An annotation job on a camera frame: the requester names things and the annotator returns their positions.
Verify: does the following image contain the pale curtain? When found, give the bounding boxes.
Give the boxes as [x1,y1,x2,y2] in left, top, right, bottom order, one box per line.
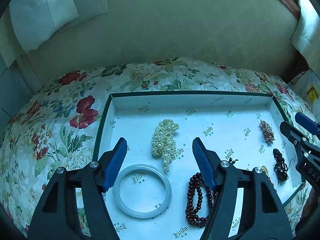
[0,0,109,67]
[290,0,320,60]

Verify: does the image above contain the glossy wardrobe with circle lines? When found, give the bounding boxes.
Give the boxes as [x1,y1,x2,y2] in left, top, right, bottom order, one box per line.
[0,55,33,120]

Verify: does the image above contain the red gold knot charm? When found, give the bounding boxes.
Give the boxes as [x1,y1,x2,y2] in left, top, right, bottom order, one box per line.
[260,165,274,184]

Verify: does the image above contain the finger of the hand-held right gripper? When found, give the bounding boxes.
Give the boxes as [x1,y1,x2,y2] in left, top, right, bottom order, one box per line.
[294,112,320,136]
[279,121,320,155]

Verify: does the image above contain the red bead black cord bracelet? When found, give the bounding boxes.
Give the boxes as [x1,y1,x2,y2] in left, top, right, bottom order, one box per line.
[272,148,290,185]

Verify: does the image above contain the pearl necklace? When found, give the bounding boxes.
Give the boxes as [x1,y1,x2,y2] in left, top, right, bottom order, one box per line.
[151,119,180,173]

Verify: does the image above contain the white printed shallow box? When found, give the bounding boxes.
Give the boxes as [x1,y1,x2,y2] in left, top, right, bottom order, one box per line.
[92,92,315,240]

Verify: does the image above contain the gold chain bracelet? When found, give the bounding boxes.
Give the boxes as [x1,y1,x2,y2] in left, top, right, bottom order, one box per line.
[259,119,275,144]

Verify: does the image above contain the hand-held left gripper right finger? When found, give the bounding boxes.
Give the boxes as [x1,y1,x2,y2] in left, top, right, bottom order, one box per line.
[192,137,293,240]

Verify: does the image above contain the pale jade bangle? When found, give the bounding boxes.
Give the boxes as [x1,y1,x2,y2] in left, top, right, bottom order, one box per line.
[112,164,172,219]

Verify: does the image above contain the floral bedsheet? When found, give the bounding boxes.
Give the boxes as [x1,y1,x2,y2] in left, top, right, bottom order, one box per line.
[0,57,320,240]

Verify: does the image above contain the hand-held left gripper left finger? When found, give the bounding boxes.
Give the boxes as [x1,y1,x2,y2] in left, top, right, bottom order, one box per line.
[27,137,128,240]

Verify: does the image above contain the dark red bead bracelet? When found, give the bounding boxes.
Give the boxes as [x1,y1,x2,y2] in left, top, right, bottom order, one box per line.
[185,171,217,228]

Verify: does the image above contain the white pillow with yellow print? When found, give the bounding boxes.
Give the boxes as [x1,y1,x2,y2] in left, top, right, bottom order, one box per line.
[287,67,320,120]

